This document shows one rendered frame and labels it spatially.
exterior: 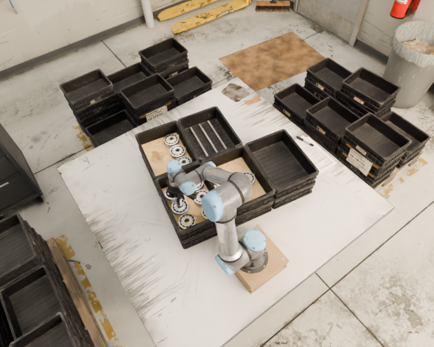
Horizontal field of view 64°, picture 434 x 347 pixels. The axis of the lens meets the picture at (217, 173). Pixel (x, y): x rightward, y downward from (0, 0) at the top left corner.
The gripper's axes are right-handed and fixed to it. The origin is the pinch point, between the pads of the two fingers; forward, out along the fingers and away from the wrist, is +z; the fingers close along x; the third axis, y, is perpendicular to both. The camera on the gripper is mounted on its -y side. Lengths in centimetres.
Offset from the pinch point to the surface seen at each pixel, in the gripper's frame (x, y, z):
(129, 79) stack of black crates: -141, 123, 46
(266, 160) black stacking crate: -48, -38, 0
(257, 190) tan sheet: -23.9, -39.2, 0.5
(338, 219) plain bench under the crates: -28, -90, 12
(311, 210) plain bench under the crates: -29, -73, 13
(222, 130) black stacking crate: -64, -2, 0
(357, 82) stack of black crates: -187, -89, 28
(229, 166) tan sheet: -35.8, -16.6, 0.7
